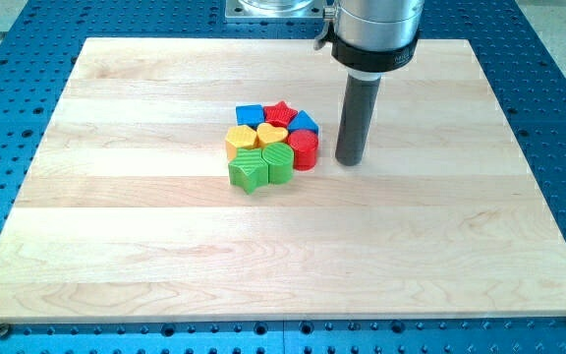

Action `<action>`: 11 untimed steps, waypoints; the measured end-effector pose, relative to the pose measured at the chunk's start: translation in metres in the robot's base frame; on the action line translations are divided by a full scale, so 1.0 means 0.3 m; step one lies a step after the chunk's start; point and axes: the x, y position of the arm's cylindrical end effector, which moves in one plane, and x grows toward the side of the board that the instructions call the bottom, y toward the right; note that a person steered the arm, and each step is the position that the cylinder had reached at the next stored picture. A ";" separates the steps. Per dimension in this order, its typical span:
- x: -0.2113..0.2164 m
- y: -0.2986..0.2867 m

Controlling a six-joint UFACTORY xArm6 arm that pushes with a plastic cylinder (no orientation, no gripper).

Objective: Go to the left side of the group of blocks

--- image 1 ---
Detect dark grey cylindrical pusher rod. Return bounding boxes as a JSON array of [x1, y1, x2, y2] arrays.
[[335, 69, 382, 166]]

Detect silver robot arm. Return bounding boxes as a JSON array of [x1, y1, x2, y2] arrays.
[[313, 0, 425, 81]]

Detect green cylinder block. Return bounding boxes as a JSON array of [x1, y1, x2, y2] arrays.
[[262, 143, 294, 184]]

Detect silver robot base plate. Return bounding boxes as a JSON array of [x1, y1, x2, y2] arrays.
[[225, 0, 330, 21]]

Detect red cylinder block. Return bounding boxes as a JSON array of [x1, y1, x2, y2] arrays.
[[287, 130, 319, 171]]

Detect blue triangle block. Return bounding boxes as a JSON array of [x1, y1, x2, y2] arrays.
[[287, 110, 319, 134]]

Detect yellow hexagon block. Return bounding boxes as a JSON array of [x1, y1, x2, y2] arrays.
[[225, 125, 258, 160]]

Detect yellow heart block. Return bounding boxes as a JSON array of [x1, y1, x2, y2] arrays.
[[256, 122, 289, 148]]

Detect blue perforated metal table plate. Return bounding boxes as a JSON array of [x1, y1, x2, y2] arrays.
[[0, 1, 566, 353]]

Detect blue cube block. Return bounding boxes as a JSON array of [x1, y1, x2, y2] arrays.
[[235, 104, 265, 128]]

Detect green star block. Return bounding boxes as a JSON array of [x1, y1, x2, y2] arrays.
[[228, 148, 269, 194]]

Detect light wooden board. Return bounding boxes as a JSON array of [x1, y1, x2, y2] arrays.
[[0, 37, 566, 324]]

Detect red star block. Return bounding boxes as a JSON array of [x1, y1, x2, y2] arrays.
[[263, 101, 298, 128]]

